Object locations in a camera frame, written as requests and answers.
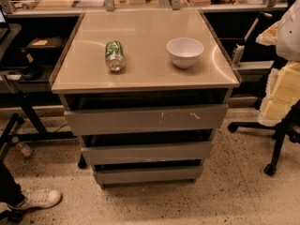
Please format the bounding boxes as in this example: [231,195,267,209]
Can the grey drawer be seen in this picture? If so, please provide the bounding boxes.
[65,104,228,136]
[94,165,203,185]
[82,142,212,165]

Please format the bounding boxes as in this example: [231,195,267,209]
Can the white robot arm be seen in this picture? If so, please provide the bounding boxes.
[256,0,300,127]

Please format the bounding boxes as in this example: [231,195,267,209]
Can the grey drawer cabinet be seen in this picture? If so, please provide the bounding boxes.
[52,9,239,173]

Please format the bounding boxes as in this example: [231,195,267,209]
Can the grey top drawer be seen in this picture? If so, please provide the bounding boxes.
[65,104,228,136]

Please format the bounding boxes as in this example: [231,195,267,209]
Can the grey bottom drawer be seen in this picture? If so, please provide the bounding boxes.
[94,165,203,185]

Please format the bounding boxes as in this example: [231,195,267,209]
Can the green soda can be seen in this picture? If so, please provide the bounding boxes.
[105,40,125,72]

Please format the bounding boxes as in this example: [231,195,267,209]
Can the white bowl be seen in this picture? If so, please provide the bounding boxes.
[166,37,204,68]

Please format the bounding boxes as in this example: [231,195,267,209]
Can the white black handheld tool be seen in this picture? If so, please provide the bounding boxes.
[232,11,272,67]

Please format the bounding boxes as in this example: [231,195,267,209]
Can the black box with label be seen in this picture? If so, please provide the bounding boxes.
[26,37,65,58]

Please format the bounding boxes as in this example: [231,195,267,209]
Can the plastic water bottle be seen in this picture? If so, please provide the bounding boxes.
[12,137,33,158]

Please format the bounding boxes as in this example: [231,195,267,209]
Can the black office chair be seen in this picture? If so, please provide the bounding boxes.
[228,101,300,176]

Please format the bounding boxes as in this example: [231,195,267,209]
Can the white sneaker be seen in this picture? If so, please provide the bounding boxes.
[7,189,62,211]

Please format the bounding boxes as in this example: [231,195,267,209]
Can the dark trouser leg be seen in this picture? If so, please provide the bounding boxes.
[0,161,24,206]

